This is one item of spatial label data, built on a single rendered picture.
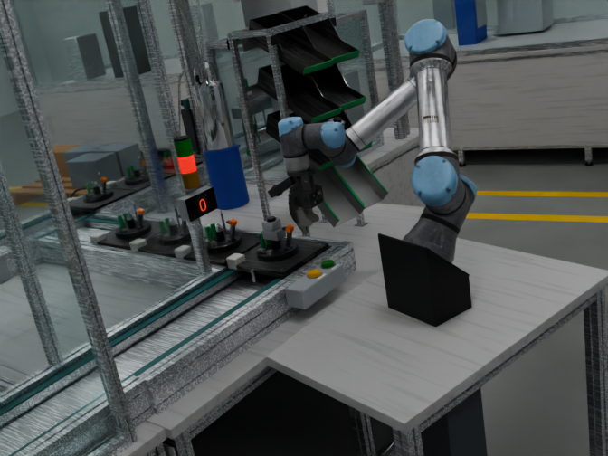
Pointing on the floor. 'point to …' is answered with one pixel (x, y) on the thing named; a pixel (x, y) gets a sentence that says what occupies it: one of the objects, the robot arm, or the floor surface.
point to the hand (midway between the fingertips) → (303, 229)
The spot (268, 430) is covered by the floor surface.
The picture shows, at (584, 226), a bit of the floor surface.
